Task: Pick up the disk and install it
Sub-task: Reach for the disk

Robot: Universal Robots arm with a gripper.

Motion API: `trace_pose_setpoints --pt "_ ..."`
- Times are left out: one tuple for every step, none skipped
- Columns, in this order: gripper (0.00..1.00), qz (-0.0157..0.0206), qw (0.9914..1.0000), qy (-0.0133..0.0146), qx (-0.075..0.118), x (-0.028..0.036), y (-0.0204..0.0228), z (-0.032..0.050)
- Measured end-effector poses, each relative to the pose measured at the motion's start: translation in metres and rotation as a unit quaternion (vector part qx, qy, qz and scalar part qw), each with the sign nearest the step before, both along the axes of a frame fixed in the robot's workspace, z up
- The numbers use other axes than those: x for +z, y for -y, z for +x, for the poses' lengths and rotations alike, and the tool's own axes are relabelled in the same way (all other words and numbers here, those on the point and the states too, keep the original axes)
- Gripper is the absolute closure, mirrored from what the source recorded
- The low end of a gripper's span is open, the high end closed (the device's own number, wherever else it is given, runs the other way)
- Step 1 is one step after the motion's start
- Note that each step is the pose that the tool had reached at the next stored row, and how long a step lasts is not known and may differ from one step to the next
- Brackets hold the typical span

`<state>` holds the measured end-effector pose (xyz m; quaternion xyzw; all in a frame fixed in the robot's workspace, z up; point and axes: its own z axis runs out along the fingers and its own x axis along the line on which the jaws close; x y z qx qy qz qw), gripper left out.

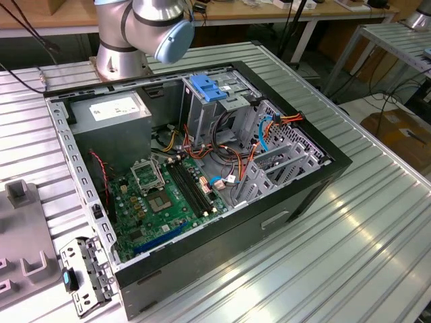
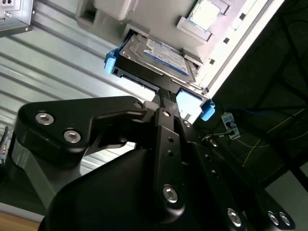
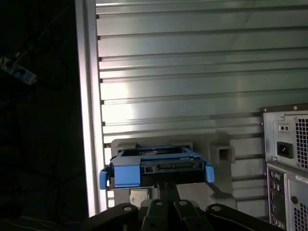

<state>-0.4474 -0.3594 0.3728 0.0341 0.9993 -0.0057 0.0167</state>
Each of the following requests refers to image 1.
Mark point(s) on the black open PC case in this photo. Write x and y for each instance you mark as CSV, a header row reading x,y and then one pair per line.
x,y
208,255

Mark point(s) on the CPU socket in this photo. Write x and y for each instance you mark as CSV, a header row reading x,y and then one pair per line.
x,y
158,202

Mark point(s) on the small brown cardboard box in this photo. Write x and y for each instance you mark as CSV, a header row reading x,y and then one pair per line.
x,y
55,6

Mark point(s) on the thin locking lever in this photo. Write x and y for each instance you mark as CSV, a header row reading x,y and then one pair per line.
x,y
158,171

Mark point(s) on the grey optical drive cage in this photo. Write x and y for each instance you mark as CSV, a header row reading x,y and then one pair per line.
x,y
198,114

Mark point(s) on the black RAM slot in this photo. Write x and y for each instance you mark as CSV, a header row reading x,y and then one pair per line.
x,y
192,188
188,188
197,188
184,188

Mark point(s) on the stacked brown cardboard boxes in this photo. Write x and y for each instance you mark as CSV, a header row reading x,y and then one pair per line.
x,y
384,69

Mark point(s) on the grey parts rack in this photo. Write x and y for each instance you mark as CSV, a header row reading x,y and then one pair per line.
x,y
23,232

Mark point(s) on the white plug connector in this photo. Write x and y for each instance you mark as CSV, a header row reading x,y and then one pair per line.
x,y
219,184

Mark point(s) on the metal slot cover retainer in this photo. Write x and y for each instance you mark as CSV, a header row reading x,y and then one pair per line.
x,y
96,269

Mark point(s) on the metal slat side table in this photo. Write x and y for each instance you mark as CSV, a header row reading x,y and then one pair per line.
x,y
412,54

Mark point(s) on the grey power supply unit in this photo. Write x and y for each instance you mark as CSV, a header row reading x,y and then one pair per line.
x,y
111,138

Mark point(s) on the grey metal disk bay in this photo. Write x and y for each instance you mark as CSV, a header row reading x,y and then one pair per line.
x,y
257,181

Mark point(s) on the blue expansion slot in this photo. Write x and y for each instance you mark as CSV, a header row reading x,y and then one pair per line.
x,y
158,239

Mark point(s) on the blue plastic drive latch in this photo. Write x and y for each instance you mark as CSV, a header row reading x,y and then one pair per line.
x,y
205,87

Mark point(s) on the black clip with blue button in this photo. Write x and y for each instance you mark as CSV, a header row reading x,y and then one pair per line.
x,y
67,279

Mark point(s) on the pale blue device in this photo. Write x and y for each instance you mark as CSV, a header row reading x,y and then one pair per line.
x,y
427,52

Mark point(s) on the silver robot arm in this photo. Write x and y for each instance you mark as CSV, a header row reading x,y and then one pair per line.
x,y
114,57

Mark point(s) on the beige board connector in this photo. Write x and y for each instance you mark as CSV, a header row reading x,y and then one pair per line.
x,y
204,186

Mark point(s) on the green motherboard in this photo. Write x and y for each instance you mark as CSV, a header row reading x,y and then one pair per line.
x,y
175,218

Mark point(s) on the large brown cardboard box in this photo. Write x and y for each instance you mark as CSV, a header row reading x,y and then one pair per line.
x,y
397,134

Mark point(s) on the long wooden desk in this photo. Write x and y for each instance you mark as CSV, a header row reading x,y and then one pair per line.
x,y
242,13

